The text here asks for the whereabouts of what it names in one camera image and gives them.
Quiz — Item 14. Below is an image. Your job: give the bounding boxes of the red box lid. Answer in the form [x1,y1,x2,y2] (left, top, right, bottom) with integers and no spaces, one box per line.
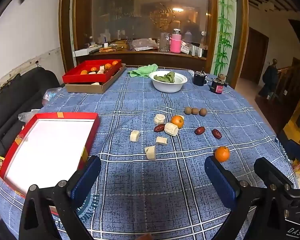
[0,112,100,198]

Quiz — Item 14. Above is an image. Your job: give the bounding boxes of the wooden stair railing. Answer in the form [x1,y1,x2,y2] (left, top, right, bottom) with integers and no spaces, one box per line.
[275,57,300,110]

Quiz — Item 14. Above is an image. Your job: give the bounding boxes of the wooden door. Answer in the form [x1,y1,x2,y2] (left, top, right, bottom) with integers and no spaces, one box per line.
[240,27,269,85]

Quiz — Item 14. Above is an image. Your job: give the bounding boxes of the white carton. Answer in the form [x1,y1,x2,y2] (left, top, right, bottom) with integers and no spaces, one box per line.
[190,45,203,57]

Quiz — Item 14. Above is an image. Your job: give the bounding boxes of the clear blue plastic bag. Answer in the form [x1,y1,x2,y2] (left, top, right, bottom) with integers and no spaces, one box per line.
[41,87,65,108]

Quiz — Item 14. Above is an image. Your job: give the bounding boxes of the green cloth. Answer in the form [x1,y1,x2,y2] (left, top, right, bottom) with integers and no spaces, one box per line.
[127,64,159,78]

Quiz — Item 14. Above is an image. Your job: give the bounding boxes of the brown cardboard box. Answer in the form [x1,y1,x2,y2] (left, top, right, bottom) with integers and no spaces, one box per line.
[65,64,127,94]

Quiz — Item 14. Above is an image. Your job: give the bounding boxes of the white flat box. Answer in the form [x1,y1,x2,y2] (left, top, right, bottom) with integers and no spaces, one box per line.
[74,48,90,57]

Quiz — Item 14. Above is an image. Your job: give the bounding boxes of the black cup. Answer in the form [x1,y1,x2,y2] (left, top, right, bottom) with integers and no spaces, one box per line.
[193,71,207,87]

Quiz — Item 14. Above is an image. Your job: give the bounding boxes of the bamboo wall painting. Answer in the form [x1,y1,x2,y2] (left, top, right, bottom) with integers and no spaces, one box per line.
[211,0,237,73]

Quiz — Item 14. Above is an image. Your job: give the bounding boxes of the blue plaid tablecloth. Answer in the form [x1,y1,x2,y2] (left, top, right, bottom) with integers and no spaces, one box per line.
[0,66,300,240]

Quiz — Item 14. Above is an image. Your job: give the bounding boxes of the dark hanging jacket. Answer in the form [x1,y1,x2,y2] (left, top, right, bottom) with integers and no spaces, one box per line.
[259,59,280,98]

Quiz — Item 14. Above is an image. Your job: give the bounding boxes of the wooden framed glass partition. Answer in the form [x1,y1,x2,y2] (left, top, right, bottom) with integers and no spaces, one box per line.
[59,0,249,73]

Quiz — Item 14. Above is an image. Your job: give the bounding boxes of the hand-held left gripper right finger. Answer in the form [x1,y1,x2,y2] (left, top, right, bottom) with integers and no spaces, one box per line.
[204,155,283,240]

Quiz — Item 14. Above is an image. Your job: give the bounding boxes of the green leaves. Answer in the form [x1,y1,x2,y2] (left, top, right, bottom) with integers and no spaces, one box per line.
[155,72,176,83]

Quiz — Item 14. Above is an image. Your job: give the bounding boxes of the white bowl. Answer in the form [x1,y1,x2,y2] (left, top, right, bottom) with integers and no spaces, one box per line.
[149,70,188,93]

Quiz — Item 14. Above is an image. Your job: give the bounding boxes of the dark bottle with red label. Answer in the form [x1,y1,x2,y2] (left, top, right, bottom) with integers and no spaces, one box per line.
[210,73,227,95]

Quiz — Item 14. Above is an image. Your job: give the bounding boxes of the glass pitcher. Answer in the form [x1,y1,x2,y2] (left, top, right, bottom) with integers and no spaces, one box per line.
[160,32,171,52]

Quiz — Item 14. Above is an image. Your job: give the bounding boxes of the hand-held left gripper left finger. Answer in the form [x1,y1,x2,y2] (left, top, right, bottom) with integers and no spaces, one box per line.
[19,155,102,240]

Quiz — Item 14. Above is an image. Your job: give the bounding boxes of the clear bag with papers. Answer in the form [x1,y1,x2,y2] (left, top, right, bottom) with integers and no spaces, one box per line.
[131,38,158,50]

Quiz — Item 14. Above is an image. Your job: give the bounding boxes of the filled red box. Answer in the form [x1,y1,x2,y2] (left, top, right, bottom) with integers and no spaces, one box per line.
[62,59,122,83]

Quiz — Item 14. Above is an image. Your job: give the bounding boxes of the black sofa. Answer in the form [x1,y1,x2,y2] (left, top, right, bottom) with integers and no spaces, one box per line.
[0,69,60,155]

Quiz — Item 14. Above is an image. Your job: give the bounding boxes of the pink thermos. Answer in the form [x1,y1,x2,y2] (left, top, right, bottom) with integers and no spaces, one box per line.
[170,29,182,53]

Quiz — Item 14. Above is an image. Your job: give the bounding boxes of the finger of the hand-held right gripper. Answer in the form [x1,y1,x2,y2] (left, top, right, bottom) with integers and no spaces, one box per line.
[254,157,298,193]

